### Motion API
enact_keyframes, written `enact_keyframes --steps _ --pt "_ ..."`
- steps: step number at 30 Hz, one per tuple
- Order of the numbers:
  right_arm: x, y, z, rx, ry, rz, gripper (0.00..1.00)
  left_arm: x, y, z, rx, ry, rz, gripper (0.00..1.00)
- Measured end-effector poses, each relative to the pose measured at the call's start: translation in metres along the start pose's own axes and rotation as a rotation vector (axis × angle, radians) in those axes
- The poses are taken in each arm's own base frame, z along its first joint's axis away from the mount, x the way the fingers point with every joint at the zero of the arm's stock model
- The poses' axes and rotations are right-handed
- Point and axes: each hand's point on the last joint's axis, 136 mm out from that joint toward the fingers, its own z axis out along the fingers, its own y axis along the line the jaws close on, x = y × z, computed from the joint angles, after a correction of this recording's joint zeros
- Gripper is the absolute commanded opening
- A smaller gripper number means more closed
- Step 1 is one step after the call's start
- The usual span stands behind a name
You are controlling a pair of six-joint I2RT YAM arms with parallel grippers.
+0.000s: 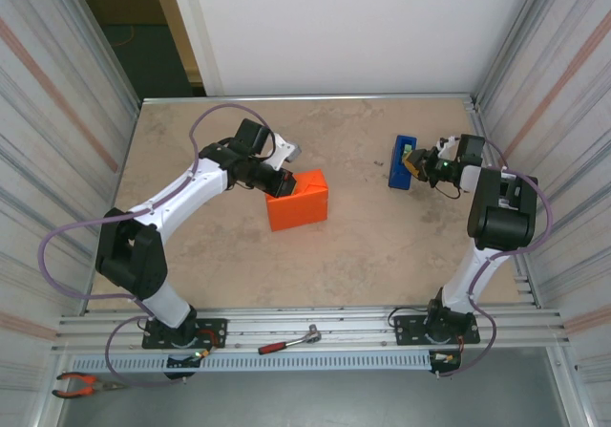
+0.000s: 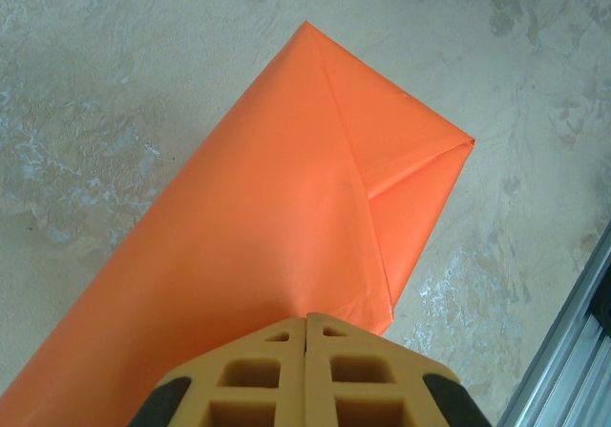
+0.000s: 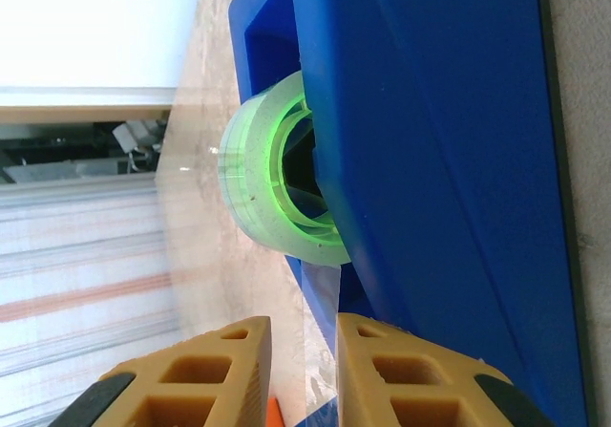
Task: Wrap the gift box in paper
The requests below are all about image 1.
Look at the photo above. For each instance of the wide aluminium extrusion rail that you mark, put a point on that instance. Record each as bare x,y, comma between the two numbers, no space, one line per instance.
334,314

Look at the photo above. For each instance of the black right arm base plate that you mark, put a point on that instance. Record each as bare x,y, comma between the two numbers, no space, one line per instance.
406,329

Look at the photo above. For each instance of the orange wrapping paper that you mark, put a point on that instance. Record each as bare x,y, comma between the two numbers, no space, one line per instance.
301,202

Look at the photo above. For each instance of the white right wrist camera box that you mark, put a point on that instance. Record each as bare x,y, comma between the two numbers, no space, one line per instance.
448,143

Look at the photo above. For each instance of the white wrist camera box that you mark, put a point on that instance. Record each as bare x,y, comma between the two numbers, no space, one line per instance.
448,143
284,150

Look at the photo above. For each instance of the blue tape dispenser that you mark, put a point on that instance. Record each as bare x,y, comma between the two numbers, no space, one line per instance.
400,159

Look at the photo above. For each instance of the thin aluminium extrusion rail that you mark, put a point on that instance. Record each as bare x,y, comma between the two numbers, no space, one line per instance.
310,97

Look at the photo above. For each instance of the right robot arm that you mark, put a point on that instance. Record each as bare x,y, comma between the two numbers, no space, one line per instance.
496,217

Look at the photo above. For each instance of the yellow power connector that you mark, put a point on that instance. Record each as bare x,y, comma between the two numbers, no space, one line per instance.
448,358
205,353

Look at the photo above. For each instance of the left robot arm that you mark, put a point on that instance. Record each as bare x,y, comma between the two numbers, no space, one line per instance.
143,245

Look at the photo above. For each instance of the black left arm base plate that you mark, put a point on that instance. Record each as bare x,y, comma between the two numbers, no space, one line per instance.
215,331

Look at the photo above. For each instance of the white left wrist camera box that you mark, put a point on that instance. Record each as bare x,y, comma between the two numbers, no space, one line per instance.
284,150

